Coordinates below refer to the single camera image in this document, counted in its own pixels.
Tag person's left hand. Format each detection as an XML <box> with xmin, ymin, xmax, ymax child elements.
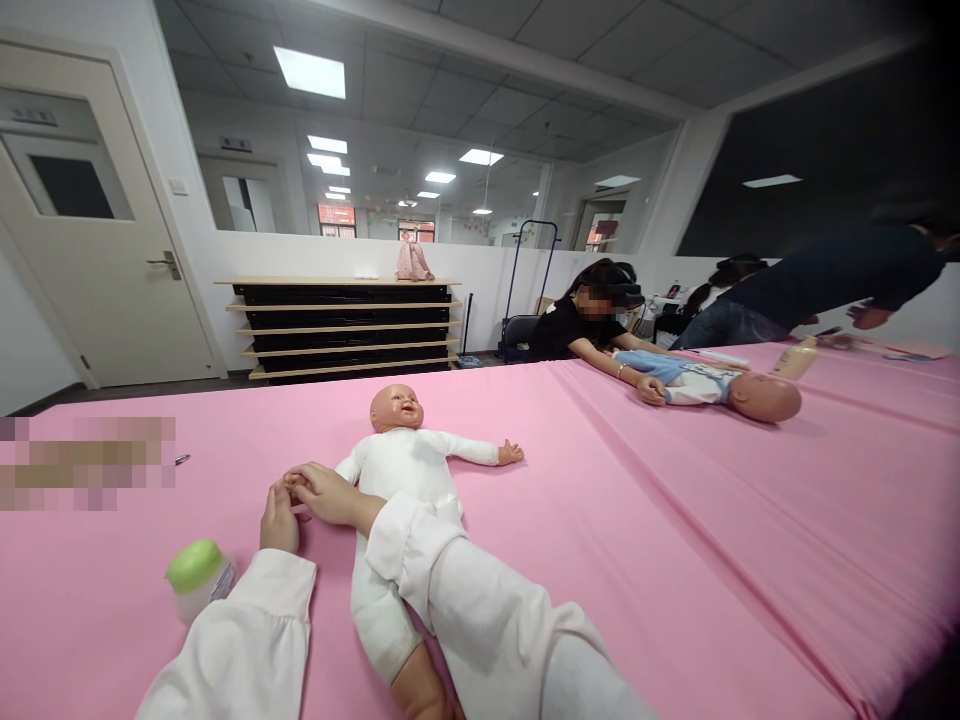
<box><xmin>259</xmin><ymin>479</ymin><xmax>311</xmax><ymax>556</ymax></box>

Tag person's right hand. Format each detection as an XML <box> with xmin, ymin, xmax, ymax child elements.
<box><xmin>284</xmin><ymin>461</ymin><xmax>388</xmax><ymax>538</ymax></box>

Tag person's right fingers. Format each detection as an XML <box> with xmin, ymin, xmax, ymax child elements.
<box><xmin>284</xmin><ymin>461</ymin><xmax>331</xmax><ymax>505</ymax></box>

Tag baby doll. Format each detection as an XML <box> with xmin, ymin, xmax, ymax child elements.
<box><xmin>611</xmin><ymin>350</ymin><xmax>804</xmax><ymax>426</ymax></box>
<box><xmin>284</xmin><ymin>384</ymin><xmax>526</xmax><ymax>720</ymax></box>

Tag white bottle with green cap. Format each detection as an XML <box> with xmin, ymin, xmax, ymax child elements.
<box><xmin>164</xmin><ymin>538</ymin><xmax>240</xmax><ymax>628</ymax></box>

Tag wooden shelf with black trays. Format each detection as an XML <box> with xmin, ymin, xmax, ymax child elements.
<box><xmin>214</xmin><ymin>276</ymin><xmax>465</xmax><ymax>386</ymax></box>

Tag pink doll clothes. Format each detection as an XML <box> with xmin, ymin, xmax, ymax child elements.
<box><xmin>395</xmin><ymin>230</ymin><xmax>437</xmax><ymax>284</ymax></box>

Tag white door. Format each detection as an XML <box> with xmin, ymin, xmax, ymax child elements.
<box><xmin>0</xmin><ymin>38</ymin><xmax>228</xmax><ymax>393</ymax></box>

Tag large interior glass window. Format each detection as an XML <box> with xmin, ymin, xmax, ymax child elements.
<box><xmin>153</xmin><ymin>0</ymin><xmax>688</xmax><ymax>253</ymax></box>

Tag pink table cloth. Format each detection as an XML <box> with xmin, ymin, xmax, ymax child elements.
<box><xmin>0</xmin><ymin>338</ymin><xmax>960</xmax><ymax>720</ymax></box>

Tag baby doll in blue clothes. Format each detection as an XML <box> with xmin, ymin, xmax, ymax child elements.
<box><xmin>611</xmin><ymin>350</ymin><xmax>804</xmax><ymax>426</ymax></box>

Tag beige lotion bottle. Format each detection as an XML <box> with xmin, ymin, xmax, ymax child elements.
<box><xmin>772</xmin><ymin>336</ymin><xmax>821</xmax><ymax>381</ymax></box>

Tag dark wall window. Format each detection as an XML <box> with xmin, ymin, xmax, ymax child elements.
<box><xmin>674</xmin><ymin>44</ymin><xmax>960</xmax><ymax>261</ymax></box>

